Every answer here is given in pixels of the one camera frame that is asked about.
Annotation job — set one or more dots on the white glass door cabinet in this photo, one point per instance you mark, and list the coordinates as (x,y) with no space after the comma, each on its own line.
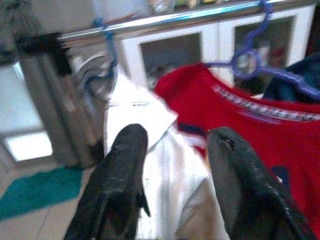
(212,37)

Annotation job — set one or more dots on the blue clothes hanger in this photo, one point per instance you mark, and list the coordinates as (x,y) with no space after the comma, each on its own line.
(110,42)

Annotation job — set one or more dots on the white collared garment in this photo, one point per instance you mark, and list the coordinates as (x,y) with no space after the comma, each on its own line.
(175,162)

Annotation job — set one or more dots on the dark blue denim garment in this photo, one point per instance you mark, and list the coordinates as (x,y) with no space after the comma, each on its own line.
(305,67)

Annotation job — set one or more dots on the teal floor mat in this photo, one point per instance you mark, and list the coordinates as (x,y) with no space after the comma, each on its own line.
(37,190)

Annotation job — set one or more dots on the chrome clothes rail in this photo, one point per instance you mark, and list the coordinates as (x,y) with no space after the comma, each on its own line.
(175,18)

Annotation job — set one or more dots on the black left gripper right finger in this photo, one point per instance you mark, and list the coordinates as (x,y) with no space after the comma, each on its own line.
(240,187)

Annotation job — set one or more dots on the purple plastic clothes hanger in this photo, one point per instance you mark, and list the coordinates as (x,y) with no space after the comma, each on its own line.
(290,76)

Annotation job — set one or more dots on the red garment with white stripe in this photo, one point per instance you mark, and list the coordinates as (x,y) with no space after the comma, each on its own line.
(225,115)

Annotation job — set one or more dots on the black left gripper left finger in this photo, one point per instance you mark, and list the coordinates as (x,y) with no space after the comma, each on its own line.
(117,175)

